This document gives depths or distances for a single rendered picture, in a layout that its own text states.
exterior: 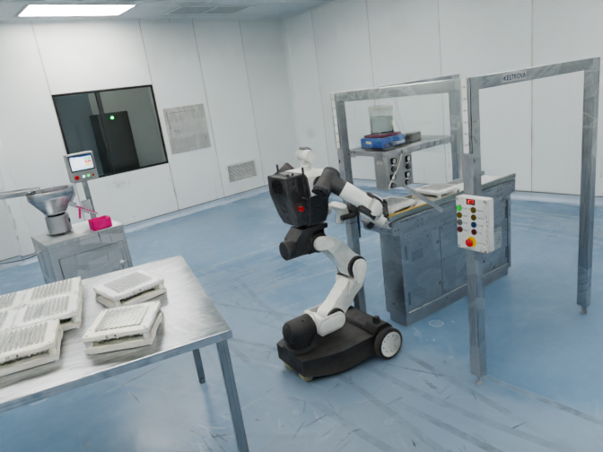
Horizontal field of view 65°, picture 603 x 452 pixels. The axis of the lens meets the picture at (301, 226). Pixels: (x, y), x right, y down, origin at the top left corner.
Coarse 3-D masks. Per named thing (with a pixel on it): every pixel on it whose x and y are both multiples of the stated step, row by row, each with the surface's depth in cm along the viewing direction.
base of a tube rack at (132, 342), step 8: (160, 320) 192; (152, 328) 183; (136, 336) 179; (152, 336) 178; (96, 344) 177; (104, 344) 176; (112, 344) 175; (120, 344) 175; (128, 344) 175; (136, 344) 176; (144, 344) 176; (88, 352) 175; (96, 352) 175
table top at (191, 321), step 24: (144, 264) 270; (168, 264) 264; (168, 288) 229; (192, 288) 225; (96, 312) 212; (168, 312) 202; (192, 312) 199; (216, 312) 196; (72, 336) 192; (168, 336) 181; (192, 336) 178; (216, 336) 178; (72, 360) 173; (96, 360) 171; (120, 360) 169; (144, 360) 168; (0, 384) 164; (24, 384) 161; (48, 384) 159; (72, 384) 160; (0, 408) 152
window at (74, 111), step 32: (64, 96) 619; (96, 96) 644; (128, 96) 672; (64, 128) 624; (96, 128) 650; (128, 128) 678; (160, 128) 708; (96, 160) 655; (128, 160) 684; (160, 160) 714
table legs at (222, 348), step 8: (216, 344) 184; (224, 344) 182; (224, 352) 183; (200, 360) 290; (224, 360) 183; (200, 368) 291; (224, 368) 184; (200, 376) 292; (224, 376) 185; (232, 376) 186; (224, 384) 188; (232, 384) 187; (232, 392) 188; (232, 400) 188; (232, 408) 189; (232, 416) 190; (240, 416) 192; (232, 424) 194; (240, 424) 192; (240, 432) 193; (240, 440) 194; (240, 448) 195; (248, 448) 196
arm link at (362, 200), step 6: (348, 186) 248; (342, 192) 248; (348, 192) 248; (354, 192) 248; (360, 192) 249; (366, 192) 252; (348, 198) 249; (354, 198) 248; (360, 198) 248; (366, 198) 248; (372, 198) 250; (378, 198) 251; (354, 204) 251; (360, 204) 249; (366, 204) 248; (360, 210) 250; (366, 210) 249; (366, 216) 252
